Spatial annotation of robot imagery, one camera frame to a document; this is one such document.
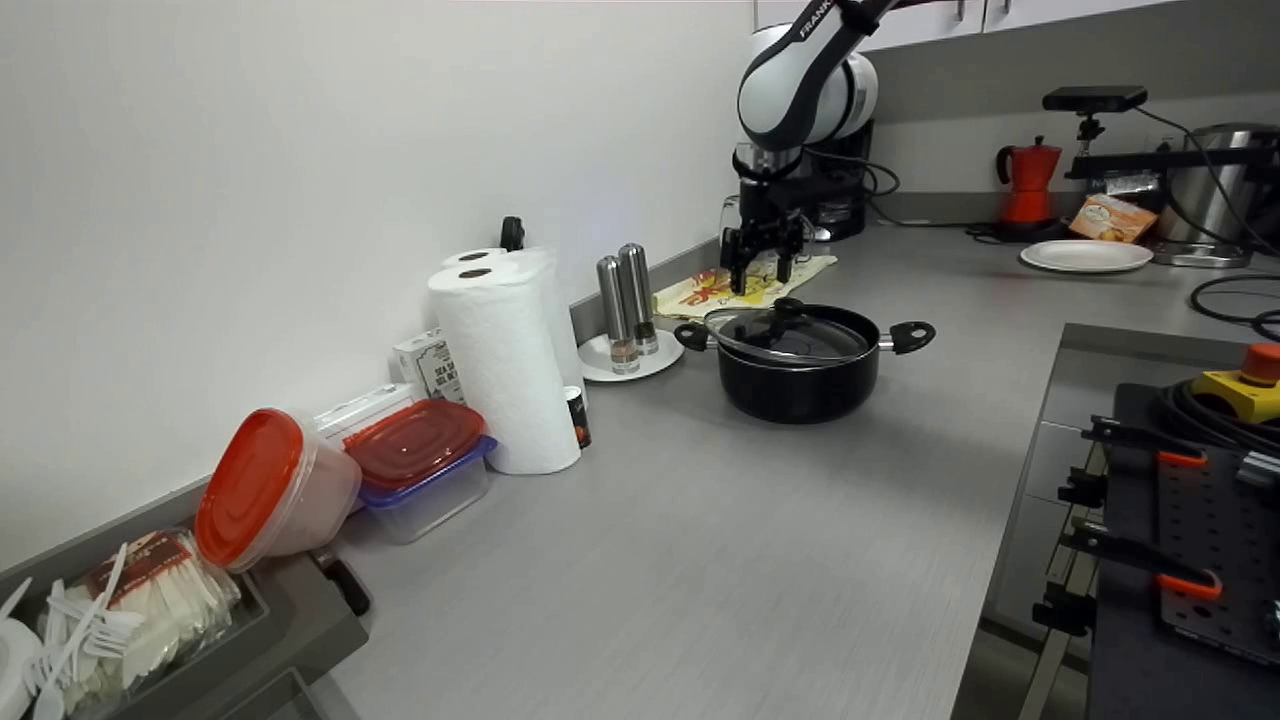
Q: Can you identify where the yellow printed cloth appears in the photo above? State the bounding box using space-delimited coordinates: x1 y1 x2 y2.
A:
655 256 833 321

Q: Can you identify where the rectangular container red lid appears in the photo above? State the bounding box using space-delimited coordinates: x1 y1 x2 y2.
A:
343 401 498 542

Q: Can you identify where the steel salt grinder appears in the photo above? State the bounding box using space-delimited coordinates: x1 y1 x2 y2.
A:
598 256 641 370

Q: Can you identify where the steel pepper grinder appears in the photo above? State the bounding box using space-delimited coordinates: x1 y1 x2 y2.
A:
620 243 655 355

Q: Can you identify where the black cooking pot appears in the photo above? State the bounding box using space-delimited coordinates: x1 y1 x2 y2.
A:
678 301 937 424

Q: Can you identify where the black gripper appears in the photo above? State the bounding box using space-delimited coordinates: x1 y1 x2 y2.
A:
720 140 803 296

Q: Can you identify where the black clamp rack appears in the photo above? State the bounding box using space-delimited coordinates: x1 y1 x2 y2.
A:
1035 383 1280 720

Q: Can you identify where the black camera on mount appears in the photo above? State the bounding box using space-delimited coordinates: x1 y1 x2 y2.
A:
1042 82 1149 142

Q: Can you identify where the white dinner plate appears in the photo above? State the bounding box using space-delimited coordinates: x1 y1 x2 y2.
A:
1015 238 1151 277

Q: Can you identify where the small white box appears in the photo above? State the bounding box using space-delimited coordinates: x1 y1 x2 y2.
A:
393 330 461 401

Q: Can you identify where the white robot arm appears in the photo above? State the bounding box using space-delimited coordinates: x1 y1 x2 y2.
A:
720 0 897 293

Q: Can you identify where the red moka pot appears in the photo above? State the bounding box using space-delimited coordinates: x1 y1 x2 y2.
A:
995 135 1061 226

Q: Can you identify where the grey tray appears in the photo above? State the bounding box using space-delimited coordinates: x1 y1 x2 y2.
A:
0 487 372 720

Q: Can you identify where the emergency stop button box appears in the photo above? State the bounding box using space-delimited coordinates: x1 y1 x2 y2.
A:
1193 344 1280 424

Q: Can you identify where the bag of plastic cutlery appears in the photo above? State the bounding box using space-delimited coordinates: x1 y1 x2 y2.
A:
4 528 244 720

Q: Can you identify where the glass pot lid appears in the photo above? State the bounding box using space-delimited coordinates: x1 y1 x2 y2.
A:
708 301 871 366

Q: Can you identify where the white paper towel roll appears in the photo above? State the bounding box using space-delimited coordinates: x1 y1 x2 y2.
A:
429 263 581 477

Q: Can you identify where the orange snack packet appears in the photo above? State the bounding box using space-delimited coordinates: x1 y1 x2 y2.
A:
1067 196 1158 243

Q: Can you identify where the white round plate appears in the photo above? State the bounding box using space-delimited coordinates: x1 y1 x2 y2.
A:
581 327 683 383

